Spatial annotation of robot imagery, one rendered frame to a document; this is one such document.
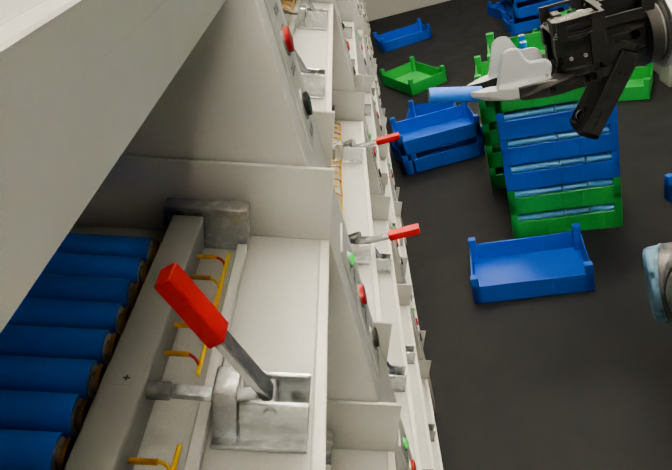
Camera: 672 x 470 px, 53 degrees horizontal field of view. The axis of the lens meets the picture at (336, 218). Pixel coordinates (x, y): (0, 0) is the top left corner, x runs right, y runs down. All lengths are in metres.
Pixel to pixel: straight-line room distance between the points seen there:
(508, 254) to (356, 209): 1.13
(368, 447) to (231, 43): 0.33
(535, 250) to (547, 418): 0.60
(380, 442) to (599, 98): 0.49
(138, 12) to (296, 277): 0.22
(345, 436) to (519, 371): 1.09
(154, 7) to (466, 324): 1.58
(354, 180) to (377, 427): 0.47
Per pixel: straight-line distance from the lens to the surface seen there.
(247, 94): 0.39
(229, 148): 0.41
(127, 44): 0.19
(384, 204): 1.21
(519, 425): 1.50
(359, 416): 0.53
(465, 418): 1.53
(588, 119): 0.86
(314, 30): 0.92
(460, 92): 0.81
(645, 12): 0.84
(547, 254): 1.94
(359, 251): 0.75
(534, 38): 1.98
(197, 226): 0.39
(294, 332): 0.35
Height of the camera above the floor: 1.12
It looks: 29 degrees down
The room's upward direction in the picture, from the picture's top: 16 degrees counter-clockwise
